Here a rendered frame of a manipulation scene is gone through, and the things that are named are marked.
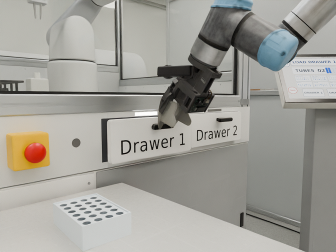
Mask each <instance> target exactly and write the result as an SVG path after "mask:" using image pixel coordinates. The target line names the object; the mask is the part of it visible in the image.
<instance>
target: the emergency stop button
mask: <svg viewBox="0 0 336 252"><path fill-rule="evenodd" d="M46 154H47V151H46V148H45V147H44V146H43V145H42V144H41V143H37V142H34V143H31V144H29V145H28V146H27V147H26V148H25V150H24V157H25V159H26V160H27V161H29V162H31V163H34V164H35V163H39V162H41V161H42V160H43V159H44V158H45V157H46Z"/></svg>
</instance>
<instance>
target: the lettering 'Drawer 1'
mask: <svg viewBox="0 0 336 252"><path fill-rule="evenodd" d="M181 135H182V144H180V146H181V145H185V143H183V133H181V134H180V136H181ZM172 139H174V137H172V138H171V137H170V147H172ZM163 140H166V142H163ZM159 141H160V139H158V142H157V144H156V140H153V146H152V143H151V140H150V141H149V142H150V146H151V150H153V149H154V144H155V147H156V149H158V146H159ZM123 142H128V143H129V151H128V152H125V153H123ZM138 143H139V141H138V142H136V143H135V142H134V153H135V152H136V144H138ZM141 143H145V145H142V146H141V147H140V150H141V151H142V152H144V151H145V150H146V151H147V142H146V141H142V142H141ZM167 143H168V140H167V139H166V138H164V139H162V141H161V146H162V147H163V148H167V147H168V146H165V147H164V146H163V144H167ZM144 146H146V147H145V150H142V147H144ZM130 151H131V142H130V141H129V140H121V155H125V154H128V153H129V152H130Z"/></svg>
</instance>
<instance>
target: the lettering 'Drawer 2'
mask: <svg viewBox="0 0 336 252"><path fill-rule="evenodd" d="M233 127H236V130H237V126H236V125H235V126H233ZM236 130H235V132H236ZM198 131H201V133H202V137H201V139H198ZM223 131H225V132H223ZM210 132H212V131H209V133H210ZM220 132H221V130H220V131H219V132H218V130H217V132H216V131H214V134H215V138H217V134H218V137H220ZM235 132H234V134H233V135H237V134H235ZM206 133H208V131H207V132H204V140H206ZM225 133H226V130H225V129H223V130H222V132H221V135H222V137H225V136H223V134H225ZM210 135H212V137H211V138H210ZM202 138H203V131H202V130H197V141H200V140H202ZM208 138H209V139H213V132H212V134H209V136H208Z"/></svg>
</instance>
